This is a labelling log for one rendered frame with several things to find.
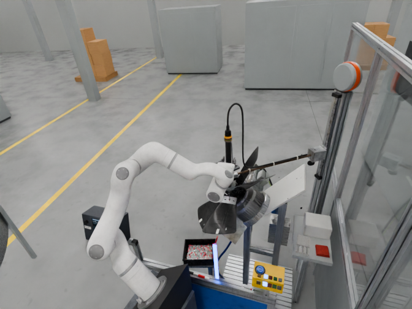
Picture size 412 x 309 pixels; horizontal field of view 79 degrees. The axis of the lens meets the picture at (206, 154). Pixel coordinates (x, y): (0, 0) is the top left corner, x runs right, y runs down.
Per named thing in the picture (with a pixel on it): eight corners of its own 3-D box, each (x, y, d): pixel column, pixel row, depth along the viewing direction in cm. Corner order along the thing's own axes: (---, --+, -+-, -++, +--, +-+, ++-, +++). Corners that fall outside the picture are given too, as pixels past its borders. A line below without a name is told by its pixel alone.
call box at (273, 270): (282, 278, 139) (285, 267, 133) (281, 295, 131) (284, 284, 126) (254, 271, 144) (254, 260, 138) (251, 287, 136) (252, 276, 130)
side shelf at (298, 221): (327, 223, 186) (328, 220, 184) (331, 266, 158) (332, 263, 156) (293, 217, 193) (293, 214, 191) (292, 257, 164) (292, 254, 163)
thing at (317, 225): (327, 222, 182) (330, 212, 176) (329, 240, 170) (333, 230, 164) (303, 218, 187) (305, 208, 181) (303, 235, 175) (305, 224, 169)
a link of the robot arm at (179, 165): (184, 140, 120) (237, 171, 123) (171, 160, 130) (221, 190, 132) (177, 150, 113) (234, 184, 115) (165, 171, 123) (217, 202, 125)
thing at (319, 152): (319, 154, 171) (321, 143, 166) (326, 159, 165) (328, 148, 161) (306, 157, 169) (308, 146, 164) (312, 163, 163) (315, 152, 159)
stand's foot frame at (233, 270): (291, 273, 241) (292, 268, 237) (289, 324, 205) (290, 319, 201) (228, 258, 259) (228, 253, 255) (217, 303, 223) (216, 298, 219)
